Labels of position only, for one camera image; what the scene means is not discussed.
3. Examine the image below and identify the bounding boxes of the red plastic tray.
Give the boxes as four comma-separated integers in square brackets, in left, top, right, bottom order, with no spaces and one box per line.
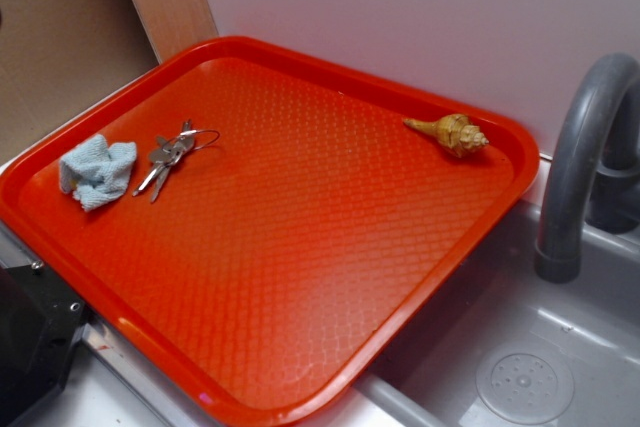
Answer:
[1,37,539,426]

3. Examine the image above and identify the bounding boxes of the tan spiral seashell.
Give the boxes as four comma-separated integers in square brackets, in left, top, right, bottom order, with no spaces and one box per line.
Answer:
[403,113,490,158]

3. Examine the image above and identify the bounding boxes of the light blue crumpled cloth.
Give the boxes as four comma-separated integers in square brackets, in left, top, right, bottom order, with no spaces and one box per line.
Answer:
[59,134,137,212]

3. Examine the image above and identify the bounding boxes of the grey plastic sink basin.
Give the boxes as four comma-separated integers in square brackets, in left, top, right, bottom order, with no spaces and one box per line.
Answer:
[357,202,639,426]

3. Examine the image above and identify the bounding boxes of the grey curved faucet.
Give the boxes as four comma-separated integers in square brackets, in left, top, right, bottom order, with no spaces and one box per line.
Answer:
[535,53,639,283]

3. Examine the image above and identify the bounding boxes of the silver keys on ring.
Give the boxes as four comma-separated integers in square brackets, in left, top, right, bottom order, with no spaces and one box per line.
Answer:
[132,119,221,203]

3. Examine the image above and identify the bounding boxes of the black metal bracket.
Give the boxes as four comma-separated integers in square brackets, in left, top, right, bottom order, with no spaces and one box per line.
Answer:
[1,262,88,426]

